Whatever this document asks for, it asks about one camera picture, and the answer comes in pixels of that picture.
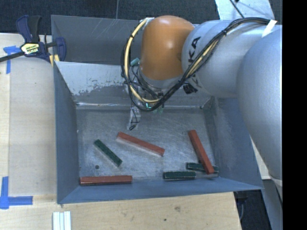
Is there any grey metal bin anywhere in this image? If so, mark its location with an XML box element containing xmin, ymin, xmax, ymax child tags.
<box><xmin>50</xmin><ymin>14</ymin><xmax>265</xmax><ymax>205</ymax></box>

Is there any dark green flat block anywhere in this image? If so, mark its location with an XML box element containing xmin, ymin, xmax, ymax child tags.
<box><xmin>163</xmin><ymin>171</ymin><xmax>197</xmax><ymax>182</ymax></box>
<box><xmin>93</xmin><ymin>139</ymin><xmax>123</xmax><ymax>168</ymax></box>
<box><xmin>186</xmin><ymin>162</ymin><xmax>220</xmax><ymax>174</ymax></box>

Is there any black cylinder on white bracket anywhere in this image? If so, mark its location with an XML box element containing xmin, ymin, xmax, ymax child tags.
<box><xmin>183</xmin><ymin>83</ymin><xmax>199</xmax><ymax>95</ymax></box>

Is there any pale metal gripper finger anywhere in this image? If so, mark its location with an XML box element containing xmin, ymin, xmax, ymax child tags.
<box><xmin>134</xmin><ymin>108</ymin><xmax>142</xmax><ymax>130</ymax></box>
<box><xmin>126</xmin><ymin>107</ymin><xmax>136</xmax><ymax>129</ymax></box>

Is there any red-brown flat block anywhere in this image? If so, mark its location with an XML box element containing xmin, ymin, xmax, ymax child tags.
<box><xmin>188</xmin><ymin>129</ymin><xmax>215</xmax><ymax>175</ymax></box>
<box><xmin>116</xmin><ymin>131</ymin><xmax>165</xmax><ymax>157</ymax></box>
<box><xmin>79</xmin><ymin>175</ymin><xmax>133</xmax><ymax>186</ymax></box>

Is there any pale wood flat board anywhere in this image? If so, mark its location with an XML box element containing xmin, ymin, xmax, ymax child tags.
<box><xmin>8</xmin><ymin>56</ymin><xmax>59</xmax><ymax>196</ymax></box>

